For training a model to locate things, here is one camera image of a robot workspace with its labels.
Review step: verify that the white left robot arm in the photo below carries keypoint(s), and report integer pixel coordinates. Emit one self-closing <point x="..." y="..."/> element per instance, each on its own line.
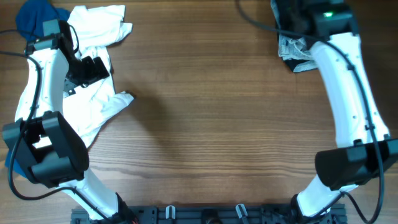
<point x="41" y="141"/>

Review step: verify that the blue t-shirt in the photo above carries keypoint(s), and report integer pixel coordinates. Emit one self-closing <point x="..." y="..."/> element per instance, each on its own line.
<point x="30" y="18"/>

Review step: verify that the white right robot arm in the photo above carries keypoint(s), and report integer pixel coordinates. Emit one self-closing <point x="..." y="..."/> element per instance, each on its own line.
<point x="327" y="34"/>

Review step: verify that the light blue jeans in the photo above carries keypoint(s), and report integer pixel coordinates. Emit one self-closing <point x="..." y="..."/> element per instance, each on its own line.
<point x="293" y="47"/>

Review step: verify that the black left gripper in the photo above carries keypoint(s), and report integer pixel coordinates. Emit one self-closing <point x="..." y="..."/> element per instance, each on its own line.
<point x="94" y="74"/>

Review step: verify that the white t-shirt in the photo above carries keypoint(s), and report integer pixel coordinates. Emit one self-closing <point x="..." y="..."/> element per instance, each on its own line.
<point x="90" y="107"/>

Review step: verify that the black folded garment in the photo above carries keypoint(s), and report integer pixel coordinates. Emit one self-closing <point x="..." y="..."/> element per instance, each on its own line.
<point x="292" y="64"/>

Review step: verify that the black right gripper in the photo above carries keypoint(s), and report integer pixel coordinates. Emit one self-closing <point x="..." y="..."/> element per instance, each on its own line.
<point x="288" y="16"/>

